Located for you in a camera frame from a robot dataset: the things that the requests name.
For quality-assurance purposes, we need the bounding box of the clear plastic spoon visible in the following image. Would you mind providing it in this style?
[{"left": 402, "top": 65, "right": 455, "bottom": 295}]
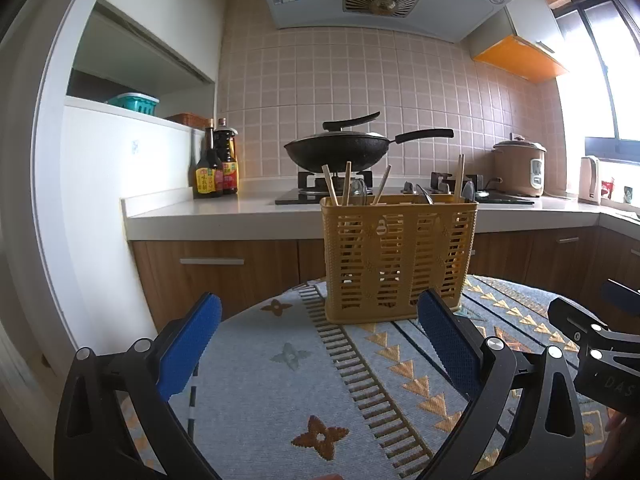
[
  {"left": 461, "top": 180, "right": 475, "bottom": 202},
  {"left": 413, "top": 183, "right": 434, "bottom": 205},
  {"left": 348, "top": 178, "right": 369, "bottom": 206}
]

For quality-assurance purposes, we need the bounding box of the person right hand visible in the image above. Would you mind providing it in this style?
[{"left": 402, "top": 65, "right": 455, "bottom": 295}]
[{"left": 586, "top": 408, "right": 639, "bottom": 479}]

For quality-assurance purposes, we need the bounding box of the patterned blue table cloth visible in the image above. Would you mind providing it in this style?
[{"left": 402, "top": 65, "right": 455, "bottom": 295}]
[{"left": 119, "top": 273, "right": 632, "bottom": 480}]

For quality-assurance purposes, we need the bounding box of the white electric kettle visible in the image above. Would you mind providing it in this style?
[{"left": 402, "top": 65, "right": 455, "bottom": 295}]
[{"left": 578, "top": 155, "right": 601, "bottom": 205}]

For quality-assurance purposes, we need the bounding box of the yellow plastic utensil basket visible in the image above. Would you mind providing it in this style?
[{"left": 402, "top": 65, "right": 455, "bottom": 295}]
[{"left": 321, "top": 194, "right": 477, "bottom": 324}]

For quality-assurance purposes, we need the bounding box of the beige rice cooker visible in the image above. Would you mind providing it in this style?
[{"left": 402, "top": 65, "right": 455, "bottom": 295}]
[{"left": 492, "top": 138, "right": 547, "bottom": 197}]

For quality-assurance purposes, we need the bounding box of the black gas stove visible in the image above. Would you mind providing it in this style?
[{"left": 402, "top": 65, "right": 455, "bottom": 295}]
[{"left": 274, "top": 170, "right": 536, "bottom": 206}]

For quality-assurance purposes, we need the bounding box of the brown tray on shelf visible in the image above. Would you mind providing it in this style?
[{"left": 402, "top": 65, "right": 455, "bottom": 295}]
[{"left": 167, "top": 113, "right": 210, "bottom": 130}]

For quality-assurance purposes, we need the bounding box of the black wok lid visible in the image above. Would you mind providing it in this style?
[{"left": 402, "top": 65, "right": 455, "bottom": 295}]
[{"left": 302, "top": 112, "right": 382, "bottom": 140}]

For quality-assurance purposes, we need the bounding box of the teal plastic basket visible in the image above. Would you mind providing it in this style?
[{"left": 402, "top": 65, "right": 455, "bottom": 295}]
[{"left": 106, "top": 92, "right": 160, "bottom": 116}]

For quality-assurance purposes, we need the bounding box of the black wok with handle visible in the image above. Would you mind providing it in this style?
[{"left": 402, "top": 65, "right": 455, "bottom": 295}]
[{"left": 284, "top": 128, "right": 454, "bottom": 174}]

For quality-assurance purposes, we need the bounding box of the orange wall cabinet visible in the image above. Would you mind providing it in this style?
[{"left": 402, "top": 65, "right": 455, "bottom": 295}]
[{"left": 472, "top": 35, "right": 565, "bottom": 84}]

